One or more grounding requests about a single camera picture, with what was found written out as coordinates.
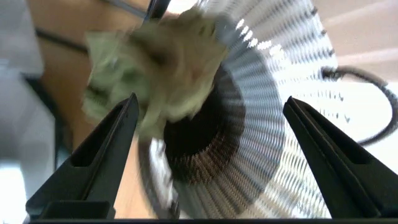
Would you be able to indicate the white laundry basket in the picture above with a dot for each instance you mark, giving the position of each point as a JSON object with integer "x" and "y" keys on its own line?
{"x": 264, "y": 124}

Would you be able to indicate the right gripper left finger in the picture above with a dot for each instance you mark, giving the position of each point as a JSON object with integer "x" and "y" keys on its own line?
{"x": 93, "y": 161}

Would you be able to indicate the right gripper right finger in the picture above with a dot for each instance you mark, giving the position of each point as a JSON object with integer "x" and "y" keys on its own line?
{"x": 348, "y": 174}

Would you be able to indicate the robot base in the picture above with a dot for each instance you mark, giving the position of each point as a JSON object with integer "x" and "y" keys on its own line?
{"x": 25, "y": 124}

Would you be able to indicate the black clothes rack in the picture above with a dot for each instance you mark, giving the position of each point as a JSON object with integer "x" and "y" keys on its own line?
{"x": 157, "y": 7}

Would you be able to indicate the green garment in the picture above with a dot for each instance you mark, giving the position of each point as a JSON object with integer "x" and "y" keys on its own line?
{"x": 161, "y": 62}

